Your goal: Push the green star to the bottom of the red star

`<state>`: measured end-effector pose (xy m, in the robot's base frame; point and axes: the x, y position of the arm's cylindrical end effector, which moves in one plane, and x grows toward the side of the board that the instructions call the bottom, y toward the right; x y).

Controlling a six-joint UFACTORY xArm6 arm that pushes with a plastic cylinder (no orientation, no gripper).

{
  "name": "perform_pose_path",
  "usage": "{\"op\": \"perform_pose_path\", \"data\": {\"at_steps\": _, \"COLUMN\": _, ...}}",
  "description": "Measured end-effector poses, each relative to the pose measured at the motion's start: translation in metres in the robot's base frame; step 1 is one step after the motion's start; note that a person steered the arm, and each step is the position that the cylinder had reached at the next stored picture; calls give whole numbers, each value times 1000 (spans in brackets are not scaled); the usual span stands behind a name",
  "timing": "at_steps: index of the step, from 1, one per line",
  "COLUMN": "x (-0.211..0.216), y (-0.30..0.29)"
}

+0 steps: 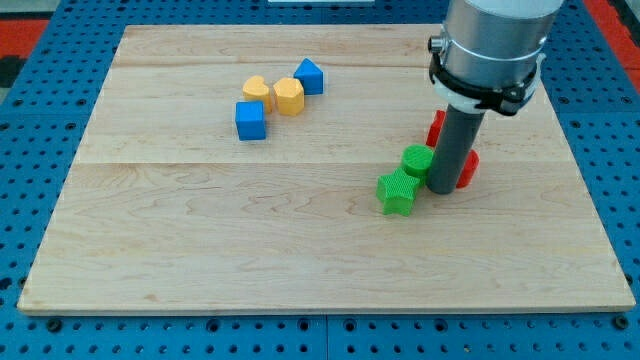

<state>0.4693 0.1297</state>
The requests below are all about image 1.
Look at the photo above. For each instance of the green star block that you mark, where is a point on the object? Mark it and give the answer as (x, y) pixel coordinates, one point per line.
(397, 192)

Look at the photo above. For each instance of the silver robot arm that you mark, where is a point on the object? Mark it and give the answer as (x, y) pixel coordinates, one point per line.
(493, 43)

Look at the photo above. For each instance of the red star block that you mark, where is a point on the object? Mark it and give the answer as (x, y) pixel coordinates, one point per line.
(435, 128)

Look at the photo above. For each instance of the yellow hexagon block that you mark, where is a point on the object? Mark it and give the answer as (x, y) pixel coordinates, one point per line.
(289, 94)

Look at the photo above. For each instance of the blue cube block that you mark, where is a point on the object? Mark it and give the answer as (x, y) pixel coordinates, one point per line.
(250, 120)

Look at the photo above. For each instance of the green cylinder block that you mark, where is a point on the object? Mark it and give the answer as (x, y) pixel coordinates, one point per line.
(416, 161)

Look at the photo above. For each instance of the blue triangle block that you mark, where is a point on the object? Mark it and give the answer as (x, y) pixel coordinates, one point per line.
(311, 77)

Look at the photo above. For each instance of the yellow heart block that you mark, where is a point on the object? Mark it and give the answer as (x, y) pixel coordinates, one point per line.
(256, 89)

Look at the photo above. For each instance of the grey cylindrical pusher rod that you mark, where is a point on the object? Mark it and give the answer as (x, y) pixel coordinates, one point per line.
(457, 135)

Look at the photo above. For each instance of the red cylinder block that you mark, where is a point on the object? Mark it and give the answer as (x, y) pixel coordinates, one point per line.
(469, 169)

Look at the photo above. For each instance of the wooden board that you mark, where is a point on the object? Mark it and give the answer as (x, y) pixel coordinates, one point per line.
(165, 211)

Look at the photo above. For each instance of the black and white cable clamp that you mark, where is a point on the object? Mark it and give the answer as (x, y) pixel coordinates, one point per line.
(482, 95)

